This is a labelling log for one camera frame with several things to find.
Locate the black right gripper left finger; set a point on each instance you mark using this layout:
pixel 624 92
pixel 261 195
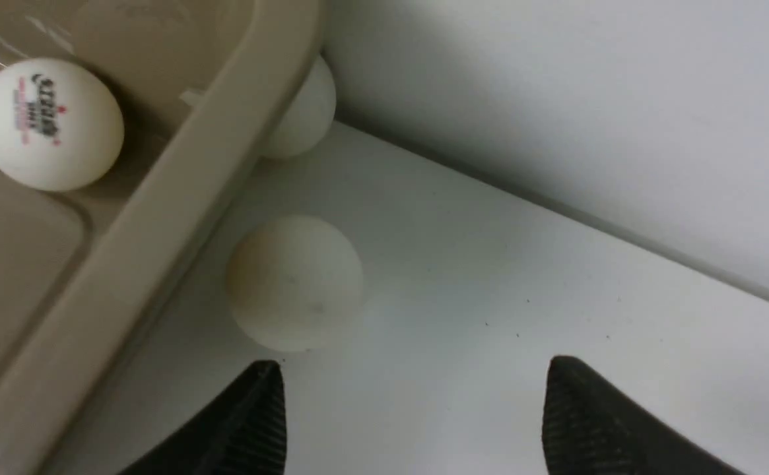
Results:
pixel 242 431

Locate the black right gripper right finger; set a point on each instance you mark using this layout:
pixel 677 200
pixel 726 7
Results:
pixel 589 426

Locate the white ball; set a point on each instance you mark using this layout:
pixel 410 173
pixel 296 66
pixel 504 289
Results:
pixel 61 127
pixel 309 116
pixel 295 283

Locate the tan plastic storage bin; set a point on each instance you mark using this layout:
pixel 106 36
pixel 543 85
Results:
pixel 200 84

